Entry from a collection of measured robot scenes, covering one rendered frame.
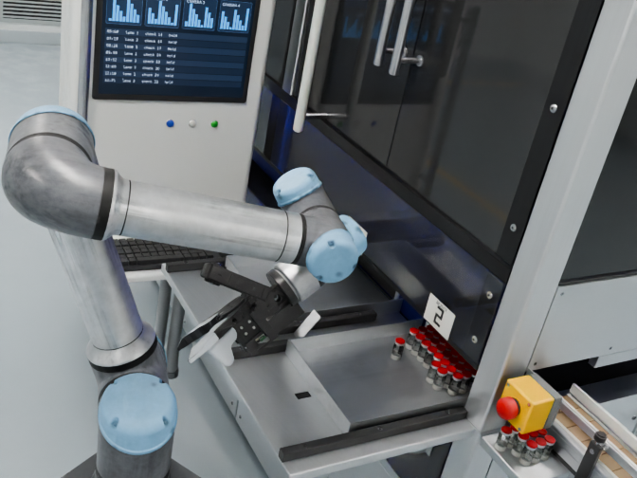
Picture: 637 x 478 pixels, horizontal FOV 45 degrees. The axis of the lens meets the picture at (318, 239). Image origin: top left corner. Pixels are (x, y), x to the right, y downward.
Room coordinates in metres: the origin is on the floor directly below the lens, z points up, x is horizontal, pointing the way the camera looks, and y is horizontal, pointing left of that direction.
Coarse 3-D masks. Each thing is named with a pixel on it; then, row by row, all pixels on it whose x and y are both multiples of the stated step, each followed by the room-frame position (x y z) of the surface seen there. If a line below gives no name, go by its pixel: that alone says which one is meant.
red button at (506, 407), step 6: (498, 402) 1.11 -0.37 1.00; (504, 402) 1.10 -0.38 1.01; (510, 402) 1.10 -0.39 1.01; (498, 408) 1.10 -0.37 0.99; (504, 408) 1.09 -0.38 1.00; (510, 408) 1.09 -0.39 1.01; (516, 408) 1.09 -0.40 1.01; (504, 414) 1.09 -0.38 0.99; (510, 414) 1.09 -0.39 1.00; (516, 414) 1.09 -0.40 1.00
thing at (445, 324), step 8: (432, 296) 1.35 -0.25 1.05; (432, 304) 1.35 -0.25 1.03; (440, 304) 1.33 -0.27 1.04; (432, 312) 1.34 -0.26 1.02; (440, 312) 1.33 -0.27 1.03; (448, 312) 1.31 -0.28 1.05; (432, 320) 1.34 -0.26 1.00; (440, 320) 1.32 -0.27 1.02; (448, 320) 1.30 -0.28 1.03; (440, 328) 1.31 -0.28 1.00; (448, 328) 1.30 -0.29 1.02; (448, 336) 1.29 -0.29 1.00
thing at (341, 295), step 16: (240, 256) 1.59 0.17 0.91; (240, 272) 1.51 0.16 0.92; (256, 272) 1.59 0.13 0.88; (352, 272) 1.68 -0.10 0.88; (320, 288) 1.57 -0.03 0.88; (336, 288) 1.59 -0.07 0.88; (352, 288) 1.60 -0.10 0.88; (368, 288) 1.62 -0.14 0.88; (304, 304) 1.49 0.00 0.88; (320, 304) 1.50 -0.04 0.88; (336, 304) 1.51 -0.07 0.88; (352, 304) 1.53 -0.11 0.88; (368, 304) 1.49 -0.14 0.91; (384, 304) 1.52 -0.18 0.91; (400, 304) 1.54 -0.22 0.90
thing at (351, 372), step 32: (416, 320) 1.47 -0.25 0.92; (288, 352) 1.28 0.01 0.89; (320, 352) 1.32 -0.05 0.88; (352, 352) 1.34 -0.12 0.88; (384, 352) 1.37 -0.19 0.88; (320, 384) 1.17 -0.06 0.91; (352, 384) 1.23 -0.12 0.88; (384, 384) 1.25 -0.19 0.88; (416, 384) 1.28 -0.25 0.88; (352, 416) 1.14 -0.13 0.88; (384, 416) 1.12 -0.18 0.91
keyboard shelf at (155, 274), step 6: (144, 270) 1.62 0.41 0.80; (150, 270) 1.62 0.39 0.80; (156, 270) 1.63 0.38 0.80; (126, 276) 1.58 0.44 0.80; (132, 276) 1.59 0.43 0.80; (138, 276) 1.59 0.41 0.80; (144, 276) 1.60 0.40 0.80; (150, 276) 1.61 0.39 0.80; (156, 276) 1.62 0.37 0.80; (162, 276) 1.62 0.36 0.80; (132, 282) 1.58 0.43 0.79
